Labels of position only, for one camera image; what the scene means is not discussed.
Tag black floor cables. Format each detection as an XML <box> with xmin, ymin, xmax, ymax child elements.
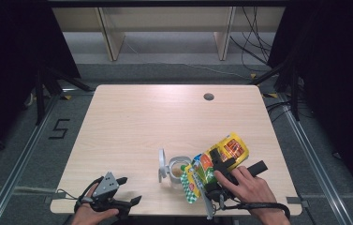
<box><xmin>265</xmin><ymin>100</ymin><xmax>294</xmax><ymax>124</ymax></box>

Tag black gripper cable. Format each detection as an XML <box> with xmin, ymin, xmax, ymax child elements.
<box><xmin>73</xmin><ymin>175</ymin><xmax>105</xmax><ymax>214</ymax></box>
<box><xmin>219</xmin><ymin>202</ymin><xmax>291</xmax><ymax>220</ymax></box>

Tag yellow printed food bag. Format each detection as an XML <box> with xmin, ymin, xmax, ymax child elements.
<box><xmin>180</xmin><ymin>131</ymin><xmax>250</xmax><ymax>205</ymax></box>

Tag person's right hand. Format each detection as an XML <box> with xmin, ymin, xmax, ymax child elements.
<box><xmin>213</xmin><ymin>165</ymin><xmax>281</xmax><ymax>218</ymax></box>

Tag black metal stand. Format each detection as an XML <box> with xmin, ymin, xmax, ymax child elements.
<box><xmin>34</xmin><ymin>66</ymin><xmax>95</xmax><ymax>127</ymax></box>
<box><xmin>248</xmin><ymin>55</ymin><xmax>302</xmax><ymax>122</ymax></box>

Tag clear jar with grey lid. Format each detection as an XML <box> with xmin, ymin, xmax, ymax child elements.
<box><xmin>157</xmin><ymin>147</ymin><xmax>195</xmax><ymax>190</ymax></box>

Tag metal floor rail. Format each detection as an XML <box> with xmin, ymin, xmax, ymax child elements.
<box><xmin>0</xmin><ymin>93</ymin><xmax>60</xmax><ymax>225</ymax></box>
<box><xmin>276</xmin><ymin>93</ymin><xmax>353</xmax><ymax>225</ymax></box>

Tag light wooden shelf unit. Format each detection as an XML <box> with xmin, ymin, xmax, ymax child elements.
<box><xmin>51</xmin><ymin>6</ymin><xmax>287</xmax><ymax>62</ymax></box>

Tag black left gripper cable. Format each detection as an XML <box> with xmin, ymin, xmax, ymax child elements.
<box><xmin>73</xmin><ymin>175</ymin><xmax>105</xmax><ymax>214</ymax></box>

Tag bundle of black cables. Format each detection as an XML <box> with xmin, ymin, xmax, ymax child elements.
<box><xmin>229</xmin><ymin>6</ymin><xmax>275</xmax><ymax>65</ymax></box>

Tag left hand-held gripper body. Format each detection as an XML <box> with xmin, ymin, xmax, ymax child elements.
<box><xmin>81</xmin><ymin>171</ymin><xmax>133</xmax><ymax>218</ymax></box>

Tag thin white floor cable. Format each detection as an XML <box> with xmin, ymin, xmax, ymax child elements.
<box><xmin>123</xmin><ymin>38</ymin><xmax>250</xmax><ymax>80</ymax></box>

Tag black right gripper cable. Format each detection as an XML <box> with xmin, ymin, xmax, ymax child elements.
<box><xmin>219</xmin><ymin>202</ymin><xmax>291</xmax><ymax>220</ymax></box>

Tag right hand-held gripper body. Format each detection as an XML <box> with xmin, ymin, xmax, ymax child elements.
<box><xmin>200</xmin><ymin>160</ymin><xmax>269</xmax><ymax>220</ymax></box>

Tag person's left hand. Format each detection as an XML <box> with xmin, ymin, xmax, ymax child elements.
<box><xmin>70</xmin><ymin>183</ymin><xmax>120</xmax><ymax>225</ymax></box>

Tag black curtain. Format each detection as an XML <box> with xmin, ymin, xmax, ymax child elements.
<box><xmin>0</xmin><ymin>0</ymin><xmax>82</xmax><ymax>172</ymax></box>
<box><xmin>267</xmin><ymin>0</ymin><xmax>353</xmax><ymax>201</ymax></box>

